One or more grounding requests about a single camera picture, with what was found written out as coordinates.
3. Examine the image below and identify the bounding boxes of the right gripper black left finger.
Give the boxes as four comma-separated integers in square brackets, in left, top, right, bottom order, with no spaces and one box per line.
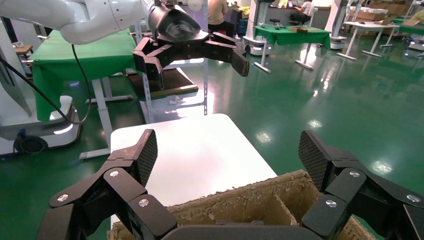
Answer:
[35,129,178,240]

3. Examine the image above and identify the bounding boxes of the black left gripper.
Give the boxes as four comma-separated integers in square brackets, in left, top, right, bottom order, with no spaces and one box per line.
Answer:
[132,3,251,91]

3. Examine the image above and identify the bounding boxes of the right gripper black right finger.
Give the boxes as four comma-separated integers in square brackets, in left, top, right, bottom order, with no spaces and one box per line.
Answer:
[298,129,424,240]

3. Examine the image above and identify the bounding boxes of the white slotted metal rack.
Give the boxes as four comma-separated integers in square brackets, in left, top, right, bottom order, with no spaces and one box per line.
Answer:
[127,0,210,125]

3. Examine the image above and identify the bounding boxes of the person in tan shirt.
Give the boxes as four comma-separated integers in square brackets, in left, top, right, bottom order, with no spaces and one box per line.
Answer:
[206,0,237,38]

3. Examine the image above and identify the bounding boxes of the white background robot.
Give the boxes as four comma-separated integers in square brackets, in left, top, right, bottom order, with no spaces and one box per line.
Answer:
[241,0,276,57]
[325,0,353,51]

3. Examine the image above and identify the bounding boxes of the large green tablecloth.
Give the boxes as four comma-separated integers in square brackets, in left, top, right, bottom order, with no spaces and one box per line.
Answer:
[29,29,139,123]

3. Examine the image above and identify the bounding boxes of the small green tablecloth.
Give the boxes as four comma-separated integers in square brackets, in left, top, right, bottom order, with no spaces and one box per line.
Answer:
[253,25,332,51]

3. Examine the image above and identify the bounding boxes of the white robot chassis base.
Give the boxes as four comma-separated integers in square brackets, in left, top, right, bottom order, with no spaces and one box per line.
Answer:
[0,19,82,157]

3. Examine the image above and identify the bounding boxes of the worn cardboard box with dividers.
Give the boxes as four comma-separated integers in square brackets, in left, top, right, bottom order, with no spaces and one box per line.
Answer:
[107,169,379,240]

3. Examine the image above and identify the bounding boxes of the seated person in white shirt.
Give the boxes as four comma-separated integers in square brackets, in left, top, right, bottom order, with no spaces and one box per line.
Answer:
[289,0,316,25]

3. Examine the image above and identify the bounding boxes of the white folding table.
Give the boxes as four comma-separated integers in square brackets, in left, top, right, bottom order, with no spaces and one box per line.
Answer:
[337,21,402,63]

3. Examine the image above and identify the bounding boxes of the small wooden side table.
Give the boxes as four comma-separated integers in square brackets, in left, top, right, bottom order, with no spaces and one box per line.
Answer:
[13,43,35,64]

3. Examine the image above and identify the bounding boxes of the green covered background table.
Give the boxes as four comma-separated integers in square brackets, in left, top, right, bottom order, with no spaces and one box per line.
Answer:
[393,17,424,37]

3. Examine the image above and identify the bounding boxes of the cardboard carton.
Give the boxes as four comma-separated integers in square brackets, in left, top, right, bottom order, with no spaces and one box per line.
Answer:
[355,9,389,22]

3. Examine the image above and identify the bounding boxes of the white table leg frame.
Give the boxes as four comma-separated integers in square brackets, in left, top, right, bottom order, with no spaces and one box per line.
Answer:
[78,76,134,162]
[253,42,316,74]

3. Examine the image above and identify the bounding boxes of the black hanging cable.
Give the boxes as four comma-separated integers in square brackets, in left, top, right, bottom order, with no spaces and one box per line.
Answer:
[0,43,93,126]

